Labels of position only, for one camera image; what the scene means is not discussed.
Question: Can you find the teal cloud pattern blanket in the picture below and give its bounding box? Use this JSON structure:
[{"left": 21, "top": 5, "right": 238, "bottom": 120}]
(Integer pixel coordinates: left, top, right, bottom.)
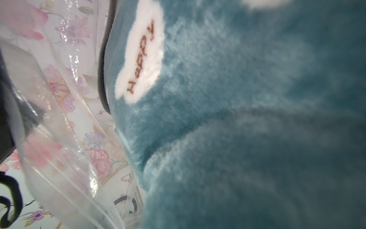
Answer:
[{"left": 99, "top": 1, "right": 366, "bottom": 229}]

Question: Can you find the clear plastic vacuum bag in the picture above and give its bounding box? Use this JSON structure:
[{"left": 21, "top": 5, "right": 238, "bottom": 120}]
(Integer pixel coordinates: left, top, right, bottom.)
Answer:
[{"left": 1, "top": 1, "right": 143, "bottom": 229}]

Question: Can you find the left black corrugated cable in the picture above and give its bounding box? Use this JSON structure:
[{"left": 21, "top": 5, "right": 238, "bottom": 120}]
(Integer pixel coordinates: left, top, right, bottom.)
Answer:
[{"left": 0, "top": 174, "right": 23, "bottom": 229}]

